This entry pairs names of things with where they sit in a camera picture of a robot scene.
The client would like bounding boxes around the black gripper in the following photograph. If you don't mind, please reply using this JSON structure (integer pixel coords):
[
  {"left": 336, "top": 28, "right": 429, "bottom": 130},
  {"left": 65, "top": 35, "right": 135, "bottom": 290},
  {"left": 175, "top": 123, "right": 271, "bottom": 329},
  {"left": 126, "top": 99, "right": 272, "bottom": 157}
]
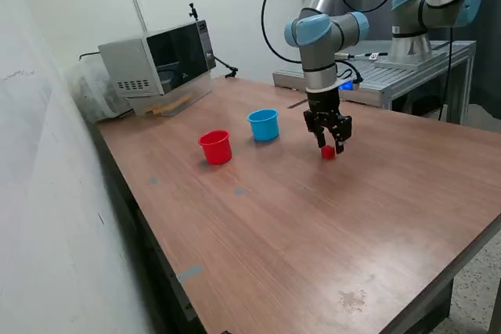
[{"left": 303, "top": 87, "right": 352, "bottom": 154}]

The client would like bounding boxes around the slotted aluminium robot table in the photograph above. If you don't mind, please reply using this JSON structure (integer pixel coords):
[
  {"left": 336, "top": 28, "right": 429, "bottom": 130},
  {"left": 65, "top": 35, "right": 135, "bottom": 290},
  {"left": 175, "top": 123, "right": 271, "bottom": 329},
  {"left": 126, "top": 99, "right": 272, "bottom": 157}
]
[{"left": 272, "top": 39, "right": 478, "bottom": 126}]

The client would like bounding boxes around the blue plastic cup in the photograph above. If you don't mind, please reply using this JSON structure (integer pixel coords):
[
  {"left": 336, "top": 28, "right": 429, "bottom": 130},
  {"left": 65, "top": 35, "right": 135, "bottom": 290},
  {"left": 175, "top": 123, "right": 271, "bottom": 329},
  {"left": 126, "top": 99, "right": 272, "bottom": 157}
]
[{"left": 247, "top": 108, "right": 280, "bottom": 142}]

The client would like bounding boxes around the aluminium robot mounting plate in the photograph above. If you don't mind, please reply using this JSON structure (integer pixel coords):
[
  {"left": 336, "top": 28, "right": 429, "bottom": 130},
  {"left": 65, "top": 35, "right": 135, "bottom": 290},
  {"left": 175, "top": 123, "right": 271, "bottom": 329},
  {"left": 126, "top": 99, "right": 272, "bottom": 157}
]
[{"left": 374, "top": 48, "right": 447, "bottom": 71}]

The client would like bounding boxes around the red plastic cup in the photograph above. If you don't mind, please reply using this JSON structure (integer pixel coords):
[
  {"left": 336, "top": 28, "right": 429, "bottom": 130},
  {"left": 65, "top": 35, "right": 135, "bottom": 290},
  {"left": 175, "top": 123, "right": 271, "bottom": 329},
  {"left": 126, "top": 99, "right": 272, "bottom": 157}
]
[{"left": 197, "top": 129, "right": 232, "bottom": 166}]

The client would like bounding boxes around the clear acrylic stand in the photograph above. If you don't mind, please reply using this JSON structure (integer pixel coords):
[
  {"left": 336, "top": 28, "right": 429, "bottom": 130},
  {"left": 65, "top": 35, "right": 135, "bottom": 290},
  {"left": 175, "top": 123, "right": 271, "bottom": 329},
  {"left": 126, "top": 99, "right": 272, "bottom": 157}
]
[{"left": 128, "top": 74, "right": 215, "bottom": 118}]

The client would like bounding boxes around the wooden slat stack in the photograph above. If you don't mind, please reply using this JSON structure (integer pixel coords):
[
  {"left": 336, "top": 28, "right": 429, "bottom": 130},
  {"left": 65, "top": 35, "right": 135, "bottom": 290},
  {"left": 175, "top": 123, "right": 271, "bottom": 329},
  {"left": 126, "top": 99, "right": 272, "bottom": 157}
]
[{"left": 145, "top": 93, "right": 193, "bottom": 117}]

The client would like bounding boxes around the grey tape strip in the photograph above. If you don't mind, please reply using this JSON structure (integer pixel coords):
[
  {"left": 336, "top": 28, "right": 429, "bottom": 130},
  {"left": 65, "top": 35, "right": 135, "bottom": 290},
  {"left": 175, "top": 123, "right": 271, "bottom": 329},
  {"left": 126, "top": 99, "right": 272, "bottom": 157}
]
[{"left": 175, "top": 264, "right": 204, "bottom": 284}]

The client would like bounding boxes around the silver microwave oven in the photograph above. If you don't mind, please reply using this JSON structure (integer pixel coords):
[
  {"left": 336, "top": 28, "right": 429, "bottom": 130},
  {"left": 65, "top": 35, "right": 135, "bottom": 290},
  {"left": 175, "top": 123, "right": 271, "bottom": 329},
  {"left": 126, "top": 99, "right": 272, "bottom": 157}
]
[{"left": 97, "top": 19, "right": 218, "bottom": 97}]

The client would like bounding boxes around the white thin rod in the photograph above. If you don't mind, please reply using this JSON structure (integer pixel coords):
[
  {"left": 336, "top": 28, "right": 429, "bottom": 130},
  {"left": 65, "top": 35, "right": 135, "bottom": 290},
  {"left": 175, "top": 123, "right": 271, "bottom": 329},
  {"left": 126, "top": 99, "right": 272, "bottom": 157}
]
[{"left": 132, "top": 0, "right": 149, "bottom": 34}]

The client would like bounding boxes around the grey plastic bag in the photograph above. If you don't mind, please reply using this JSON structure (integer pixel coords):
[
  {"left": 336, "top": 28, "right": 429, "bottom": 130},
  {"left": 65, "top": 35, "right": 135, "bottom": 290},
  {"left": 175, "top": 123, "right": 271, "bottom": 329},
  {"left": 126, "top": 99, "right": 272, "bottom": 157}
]
[{"left": 66, "top": 63, "right": 135, "bottom": 124}]

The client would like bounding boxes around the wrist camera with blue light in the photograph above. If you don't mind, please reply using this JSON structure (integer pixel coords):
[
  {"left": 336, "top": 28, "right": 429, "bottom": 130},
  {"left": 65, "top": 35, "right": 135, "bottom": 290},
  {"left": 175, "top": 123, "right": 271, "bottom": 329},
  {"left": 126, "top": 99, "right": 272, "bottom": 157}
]
[{"left": 337, "top": 79, "right": 363, "bottom": 93}]

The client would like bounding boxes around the black cable with silver connector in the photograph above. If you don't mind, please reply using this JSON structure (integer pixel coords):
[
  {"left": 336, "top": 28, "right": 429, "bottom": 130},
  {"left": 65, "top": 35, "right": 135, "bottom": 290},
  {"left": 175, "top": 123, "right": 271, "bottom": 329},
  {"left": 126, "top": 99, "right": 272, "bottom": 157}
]
[{"left": 335, "top": 51, "right": 390, "bottom": 61}]

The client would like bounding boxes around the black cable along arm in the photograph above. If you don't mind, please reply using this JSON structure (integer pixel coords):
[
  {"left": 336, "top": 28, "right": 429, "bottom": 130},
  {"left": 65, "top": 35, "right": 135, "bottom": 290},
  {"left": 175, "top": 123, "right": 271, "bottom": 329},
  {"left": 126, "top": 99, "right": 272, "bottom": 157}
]
[{"left": 261, "top": 0, "right": 414, "bottom": 88}]

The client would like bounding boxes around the thick black hanging cable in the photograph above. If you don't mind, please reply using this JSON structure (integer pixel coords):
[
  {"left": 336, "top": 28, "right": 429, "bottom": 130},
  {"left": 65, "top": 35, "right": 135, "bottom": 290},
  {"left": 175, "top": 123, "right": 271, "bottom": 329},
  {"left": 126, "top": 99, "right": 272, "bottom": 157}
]
[{"left": 437, "top": 27, "right": 455, "bottom": 120}]

